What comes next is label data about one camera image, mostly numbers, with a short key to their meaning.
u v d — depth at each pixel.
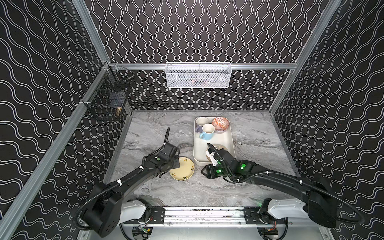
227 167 0.60
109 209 0.41
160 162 0.61
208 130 1.00
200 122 1.06
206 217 0.75
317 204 0.40
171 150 0.66
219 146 1.00
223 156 0.60
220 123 1.06
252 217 0.73
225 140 1.03
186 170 0.88
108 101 0.94
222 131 1.01
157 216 0.74
